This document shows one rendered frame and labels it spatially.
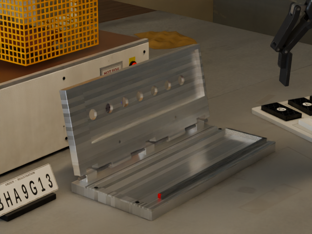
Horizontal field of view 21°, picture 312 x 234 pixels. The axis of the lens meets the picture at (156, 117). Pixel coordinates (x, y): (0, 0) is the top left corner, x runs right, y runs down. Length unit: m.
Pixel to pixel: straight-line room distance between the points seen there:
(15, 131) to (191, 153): 0.38
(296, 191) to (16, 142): 0.59
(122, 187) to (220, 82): 0.78
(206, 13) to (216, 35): 1.73
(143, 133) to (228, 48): 0.98
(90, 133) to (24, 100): 0.17
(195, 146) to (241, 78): 0.58
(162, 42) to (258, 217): 1.23
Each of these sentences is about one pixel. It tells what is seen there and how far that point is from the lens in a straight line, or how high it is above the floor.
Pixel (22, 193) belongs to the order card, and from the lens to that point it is 1.64.
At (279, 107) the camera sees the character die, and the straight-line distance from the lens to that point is 2.15.
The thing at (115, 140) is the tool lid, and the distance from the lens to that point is 1.75.
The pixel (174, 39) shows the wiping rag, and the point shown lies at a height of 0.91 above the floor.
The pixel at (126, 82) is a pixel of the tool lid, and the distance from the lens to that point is 1.78.
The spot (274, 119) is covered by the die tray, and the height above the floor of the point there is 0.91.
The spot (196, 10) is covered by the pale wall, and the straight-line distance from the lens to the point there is 4.55.
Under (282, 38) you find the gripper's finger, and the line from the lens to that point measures 1.66.
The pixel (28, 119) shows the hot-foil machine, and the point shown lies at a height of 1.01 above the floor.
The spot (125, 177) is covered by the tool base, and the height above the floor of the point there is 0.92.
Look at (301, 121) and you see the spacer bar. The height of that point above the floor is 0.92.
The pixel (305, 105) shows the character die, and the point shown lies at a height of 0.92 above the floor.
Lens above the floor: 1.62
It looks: 20 degrees down
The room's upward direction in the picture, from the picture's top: straight up
